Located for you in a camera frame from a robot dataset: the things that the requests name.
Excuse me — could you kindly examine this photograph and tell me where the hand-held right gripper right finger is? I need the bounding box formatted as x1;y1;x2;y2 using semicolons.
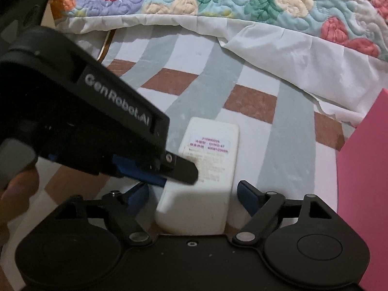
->
232;180;333;245

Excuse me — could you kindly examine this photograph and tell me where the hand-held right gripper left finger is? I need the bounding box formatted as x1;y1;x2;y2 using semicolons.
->
53;183;152;245

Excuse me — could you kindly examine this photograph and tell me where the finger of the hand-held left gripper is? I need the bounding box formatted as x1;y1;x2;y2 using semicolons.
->
112;154;166;187
158;151;199;185

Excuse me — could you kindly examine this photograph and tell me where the cream remote with purple label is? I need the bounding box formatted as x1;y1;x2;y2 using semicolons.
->
155;117;240;236

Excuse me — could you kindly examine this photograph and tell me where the pink cardboard box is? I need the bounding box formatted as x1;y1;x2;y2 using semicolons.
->
336;88;388;291

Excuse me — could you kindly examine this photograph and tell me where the person's left hand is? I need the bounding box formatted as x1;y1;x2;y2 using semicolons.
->
0;169;40;243

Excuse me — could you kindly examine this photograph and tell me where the striped rug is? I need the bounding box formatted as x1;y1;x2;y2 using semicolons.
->
6;24;348;237

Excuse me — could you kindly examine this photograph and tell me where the white bed skirt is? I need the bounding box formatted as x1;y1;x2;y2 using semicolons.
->
65;14;388;128

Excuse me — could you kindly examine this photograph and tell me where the floral quilt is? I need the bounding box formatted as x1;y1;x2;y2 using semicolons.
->
45;0;388;65

